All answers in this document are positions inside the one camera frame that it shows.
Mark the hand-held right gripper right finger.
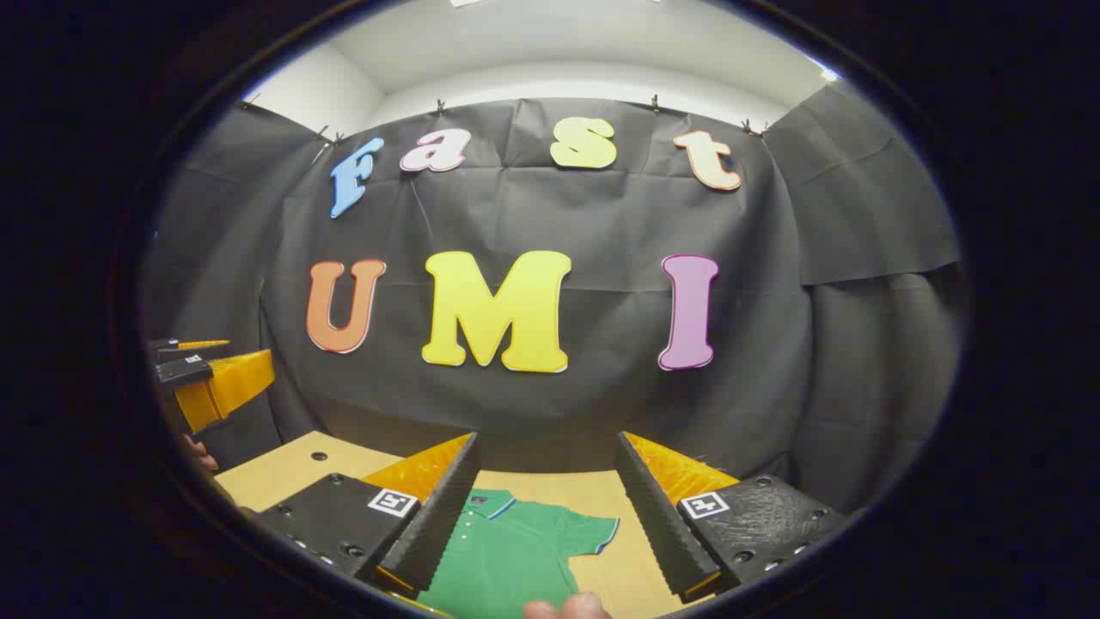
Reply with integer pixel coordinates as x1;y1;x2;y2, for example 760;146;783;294
614;432;847;603

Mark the green T-shirt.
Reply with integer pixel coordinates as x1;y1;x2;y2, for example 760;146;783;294
417;488;621;619

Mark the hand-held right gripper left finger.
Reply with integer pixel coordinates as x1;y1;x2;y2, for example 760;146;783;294
256;432;482;601

